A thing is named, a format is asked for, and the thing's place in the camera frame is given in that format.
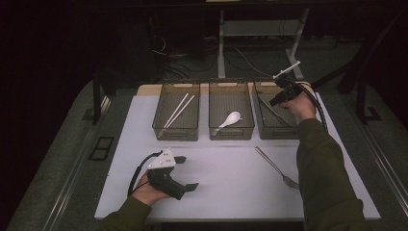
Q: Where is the person's left hand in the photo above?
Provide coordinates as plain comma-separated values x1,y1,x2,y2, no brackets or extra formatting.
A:
131,171,171,206

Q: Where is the black slanted stand leg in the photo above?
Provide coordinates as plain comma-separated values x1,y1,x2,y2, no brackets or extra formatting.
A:
336,13,407,95

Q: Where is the metal fork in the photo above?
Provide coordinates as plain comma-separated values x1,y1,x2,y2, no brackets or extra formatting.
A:
254,146,300,191

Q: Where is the bundle of black floor cables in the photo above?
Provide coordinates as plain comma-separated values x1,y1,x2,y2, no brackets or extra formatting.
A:
150,33,219,81

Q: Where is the metal floor rail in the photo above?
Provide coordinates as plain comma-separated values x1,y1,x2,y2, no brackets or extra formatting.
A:
343,95,408,206
42,95,112,231

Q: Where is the white floor cable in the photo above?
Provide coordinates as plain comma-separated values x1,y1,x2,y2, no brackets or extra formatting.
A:
235,47,275,79

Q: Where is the transparent brown plastic bin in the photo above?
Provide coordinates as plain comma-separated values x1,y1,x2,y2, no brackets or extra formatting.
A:
253,79,304,141
152,80,201,142
208,79,256,141

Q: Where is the person's right hand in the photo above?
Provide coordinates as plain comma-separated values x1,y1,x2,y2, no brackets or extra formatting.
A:
279,90,318,122

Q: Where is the white table mat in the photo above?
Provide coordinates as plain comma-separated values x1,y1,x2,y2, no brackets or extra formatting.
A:
94,91,381,220

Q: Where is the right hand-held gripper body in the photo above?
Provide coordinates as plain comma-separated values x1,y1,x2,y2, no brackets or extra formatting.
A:
271,60,304,106

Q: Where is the white ceramic spoon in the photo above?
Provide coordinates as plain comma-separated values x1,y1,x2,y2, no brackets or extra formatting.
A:
211,111,242,137

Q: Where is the black metal stand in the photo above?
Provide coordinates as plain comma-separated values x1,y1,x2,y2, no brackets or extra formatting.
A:
355,78,383,124

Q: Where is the white chopstick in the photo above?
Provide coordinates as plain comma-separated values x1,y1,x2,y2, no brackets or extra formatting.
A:
158,94,196,139
163,92,191,130

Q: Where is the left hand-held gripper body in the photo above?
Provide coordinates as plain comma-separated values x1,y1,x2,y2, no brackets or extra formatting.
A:
146,147,187,201

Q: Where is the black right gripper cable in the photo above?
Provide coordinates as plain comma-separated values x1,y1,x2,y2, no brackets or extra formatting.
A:
296,81,330,134

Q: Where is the white metal desk frame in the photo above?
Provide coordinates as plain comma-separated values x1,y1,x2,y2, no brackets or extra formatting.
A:
217,7,312,82

